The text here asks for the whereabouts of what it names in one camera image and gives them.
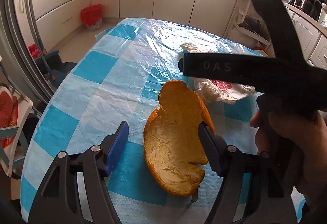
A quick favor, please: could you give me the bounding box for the blue checkered plastic tablecloth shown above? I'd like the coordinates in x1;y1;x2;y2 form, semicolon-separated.
19;17;306;224

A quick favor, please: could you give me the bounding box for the red floor trash bin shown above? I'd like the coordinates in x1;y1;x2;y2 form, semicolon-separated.
80;4;104;31

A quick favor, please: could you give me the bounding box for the white slatted shelf rack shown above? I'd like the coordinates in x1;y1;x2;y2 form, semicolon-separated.
0;55;35;179

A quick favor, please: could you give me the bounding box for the white tiered storage rack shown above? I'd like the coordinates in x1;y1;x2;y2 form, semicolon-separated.
223;0;272;51

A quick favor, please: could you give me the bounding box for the person's right hand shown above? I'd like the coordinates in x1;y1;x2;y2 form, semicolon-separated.
250;110;326;211

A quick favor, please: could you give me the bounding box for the white and red plastic bag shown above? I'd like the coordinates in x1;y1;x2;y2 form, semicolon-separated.
193;78;256;104

